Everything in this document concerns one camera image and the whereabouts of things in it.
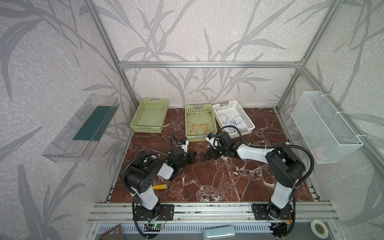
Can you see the light green basket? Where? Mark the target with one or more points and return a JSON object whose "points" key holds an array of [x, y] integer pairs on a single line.
{"points": [[199, 122], [150, 116]]}

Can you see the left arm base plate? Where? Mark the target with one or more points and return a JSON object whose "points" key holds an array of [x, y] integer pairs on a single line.
{"points": [[160, 212]]}

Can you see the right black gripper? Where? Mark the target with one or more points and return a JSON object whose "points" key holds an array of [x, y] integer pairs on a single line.
{"points": [[214, 151]]}

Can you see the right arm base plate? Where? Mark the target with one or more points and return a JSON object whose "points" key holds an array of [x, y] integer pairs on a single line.
{"points": [[271, 212]]}

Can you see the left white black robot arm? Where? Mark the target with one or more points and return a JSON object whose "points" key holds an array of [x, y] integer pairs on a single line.
{"points": [[139, 175]]}

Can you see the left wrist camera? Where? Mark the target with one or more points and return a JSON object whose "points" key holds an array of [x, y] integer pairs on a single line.
{"points": [[184, 145]]}

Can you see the white tape roll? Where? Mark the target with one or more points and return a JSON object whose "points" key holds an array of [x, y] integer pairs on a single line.
{"points": [[319, 229]]}

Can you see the middle light green basket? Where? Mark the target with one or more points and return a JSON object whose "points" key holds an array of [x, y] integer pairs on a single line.
{"points": [[199, 122]]}

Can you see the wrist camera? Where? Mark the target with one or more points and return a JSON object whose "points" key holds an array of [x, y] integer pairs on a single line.
{"points": [[213, 140], [184, 145]]}

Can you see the white wire mesh basket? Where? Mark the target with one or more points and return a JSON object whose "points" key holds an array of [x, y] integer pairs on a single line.
{"points": [[327, 134]]}

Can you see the light blue flat box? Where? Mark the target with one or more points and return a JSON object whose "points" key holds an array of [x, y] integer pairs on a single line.
{"points": [[217, 233]]}

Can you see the white perforated plastic basket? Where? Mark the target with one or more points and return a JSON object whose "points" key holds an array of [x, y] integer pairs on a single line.
{"points": [[232, 113]]}

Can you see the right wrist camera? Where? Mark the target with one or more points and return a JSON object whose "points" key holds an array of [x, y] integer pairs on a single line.
{"points": [[213, 140]]}

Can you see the brown perforated board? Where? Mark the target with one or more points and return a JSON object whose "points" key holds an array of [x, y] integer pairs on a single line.
{"points": [[116, 233]]}

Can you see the yellow toy shovel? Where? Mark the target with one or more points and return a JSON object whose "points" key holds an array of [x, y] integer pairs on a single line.
{"points": [[160, 187]]}

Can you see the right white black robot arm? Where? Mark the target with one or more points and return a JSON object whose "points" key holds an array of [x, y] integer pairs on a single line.
{"points": [[291, 165]]}

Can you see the left light green basket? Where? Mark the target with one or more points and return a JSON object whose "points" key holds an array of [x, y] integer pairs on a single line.
{"points": [[150, 116]]}

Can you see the clear plastic wall shelf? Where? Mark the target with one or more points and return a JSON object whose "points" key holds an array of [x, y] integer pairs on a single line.
{"points": [[79, 138]]}

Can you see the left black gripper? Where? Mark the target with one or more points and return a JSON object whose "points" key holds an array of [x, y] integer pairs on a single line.
{"points": [[186, 157]]}

